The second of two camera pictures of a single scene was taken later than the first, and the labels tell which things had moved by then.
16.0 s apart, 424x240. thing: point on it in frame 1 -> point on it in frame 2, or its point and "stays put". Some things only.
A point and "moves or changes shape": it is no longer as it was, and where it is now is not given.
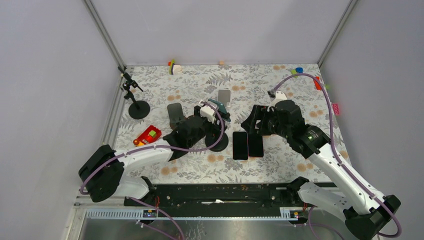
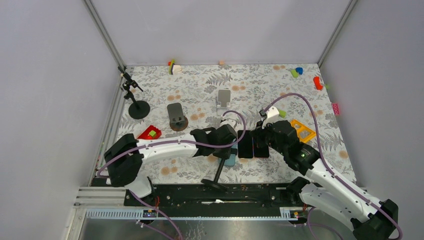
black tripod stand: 218,140 moves or changes shape
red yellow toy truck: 150,134 stays put
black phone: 240,145 moves or changes shape
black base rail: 255,196 stays put
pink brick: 336,108 stays put
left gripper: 213,131 -> 230,142
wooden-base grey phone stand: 175,114 stays put
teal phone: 221,107 -> 231,161
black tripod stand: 138,109 stays put
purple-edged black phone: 255,145 moves or changes shape
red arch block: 318,87 stays put
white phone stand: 224,97 stays put
